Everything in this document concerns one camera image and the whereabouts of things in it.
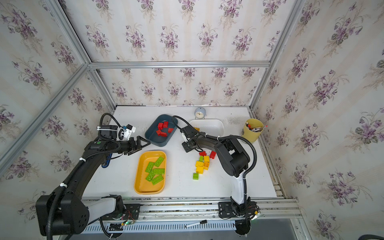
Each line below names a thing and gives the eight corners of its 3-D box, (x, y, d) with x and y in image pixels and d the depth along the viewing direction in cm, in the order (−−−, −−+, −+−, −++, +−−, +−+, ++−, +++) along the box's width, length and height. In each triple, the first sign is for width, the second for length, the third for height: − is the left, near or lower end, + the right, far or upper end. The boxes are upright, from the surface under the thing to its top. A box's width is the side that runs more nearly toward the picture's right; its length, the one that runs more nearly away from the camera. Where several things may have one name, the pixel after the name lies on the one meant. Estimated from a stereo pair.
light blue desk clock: (194, 119, 113) (194, 112, 108) (194, 113, 117) (194, 107, 112) (205, 119, 113) (206, 112, 108) (205, 113, 117) (205, 107, 112)
